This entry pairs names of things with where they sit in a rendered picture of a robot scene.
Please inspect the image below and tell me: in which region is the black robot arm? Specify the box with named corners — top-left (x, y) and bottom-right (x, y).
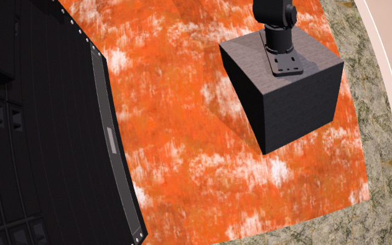
top-left (253, 0), bottom-right (304, 77)

